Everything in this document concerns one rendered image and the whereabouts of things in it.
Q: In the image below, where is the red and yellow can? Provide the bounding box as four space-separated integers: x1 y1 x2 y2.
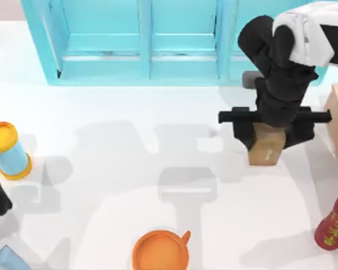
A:
314 192 338 251

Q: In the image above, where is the light blue rack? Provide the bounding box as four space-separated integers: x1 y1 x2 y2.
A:
19 0 325 87

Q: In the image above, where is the brown cardboard box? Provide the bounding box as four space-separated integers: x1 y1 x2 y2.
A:
248 123 286 167

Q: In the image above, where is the pale grey rounded box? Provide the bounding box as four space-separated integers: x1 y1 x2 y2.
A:
241 70 261 88

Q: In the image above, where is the orange cup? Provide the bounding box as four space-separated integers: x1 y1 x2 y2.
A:
131 229 192 270

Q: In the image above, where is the blue and yellow can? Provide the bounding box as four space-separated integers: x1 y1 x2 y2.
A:
0 121 33 181

